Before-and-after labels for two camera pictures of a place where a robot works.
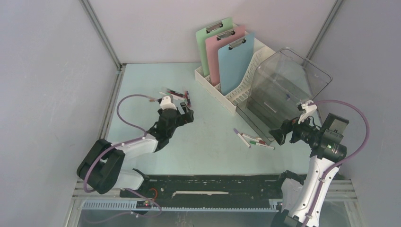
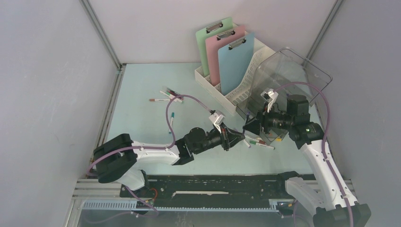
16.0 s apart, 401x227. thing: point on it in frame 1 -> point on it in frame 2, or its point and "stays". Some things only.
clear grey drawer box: x=282 y=81 stays
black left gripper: x=186 y=117 -> x=228 y=138
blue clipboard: x=235 y=61 stays
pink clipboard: x=213 y=43 stays
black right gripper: x=287 y=125 -> x=262 y=117
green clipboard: x=212 y=29 stays
